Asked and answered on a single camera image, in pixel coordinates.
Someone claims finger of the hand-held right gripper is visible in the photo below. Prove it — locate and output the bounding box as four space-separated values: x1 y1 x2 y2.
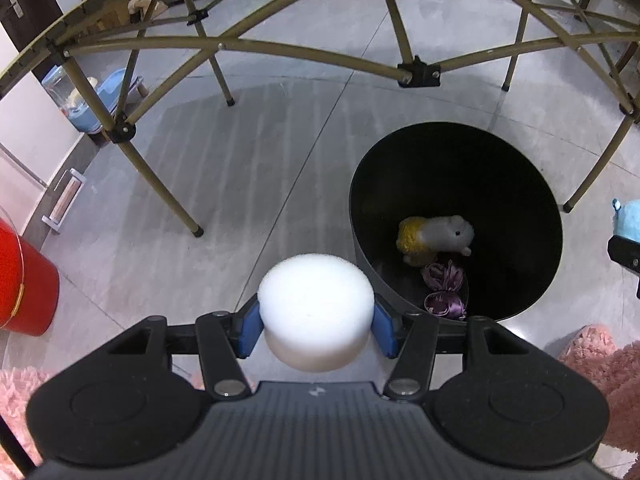
607 236 640 301

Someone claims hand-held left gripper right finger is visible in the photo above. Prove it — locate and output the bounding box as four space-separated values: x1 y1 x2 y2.
371 292 543 403

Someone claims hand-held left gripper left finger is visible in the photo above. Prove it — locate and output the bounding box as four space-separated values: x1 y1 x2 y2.
102 294 263 402

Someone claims light blue plush toy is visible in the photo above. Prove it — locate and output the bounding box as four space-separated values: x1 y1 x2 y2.
612 199 640 242

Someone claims white round foam sponge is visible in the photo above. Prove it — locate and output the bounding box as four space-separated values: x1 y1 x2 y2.
257 253 377 373

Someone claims purple satin bow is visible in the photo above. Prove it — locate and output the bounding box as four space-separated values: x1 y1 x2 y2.
421 260 470 321

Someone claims yellow white plush toy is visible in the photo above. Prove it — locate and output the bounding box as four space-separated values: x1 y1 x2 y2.
397 215 476 266

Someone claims black trash bin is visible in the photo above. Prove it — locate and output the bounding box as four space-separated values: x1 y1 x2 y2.
348 121 565 328

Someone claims person's right leg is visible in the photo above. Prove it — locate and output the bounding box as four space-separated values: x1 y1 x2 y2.
556 325 640 476

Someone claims person's leg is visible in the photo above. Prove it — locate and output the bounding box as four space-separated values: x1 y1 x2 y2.
556 325 640 476
0 367 53 466

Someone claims red plastic bucket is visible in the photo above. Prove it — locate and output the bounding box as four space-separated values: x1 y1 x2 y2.
0 217 61 336

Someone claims person's left leg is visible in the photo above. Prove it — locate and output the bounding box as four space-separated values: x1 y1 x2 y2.
0 367 53 466

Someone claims tan slatted folding table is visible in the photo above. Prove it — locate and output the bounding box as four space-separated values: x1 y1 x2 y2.
0 0 640 237

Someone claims blue pet water dispenser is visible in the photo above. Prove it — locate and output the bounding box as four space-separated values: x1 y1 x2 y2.
41 65 101 134

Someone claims open cardboard box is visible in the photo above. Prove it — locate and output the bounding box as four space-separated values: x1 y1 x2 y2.
79 0 166 31

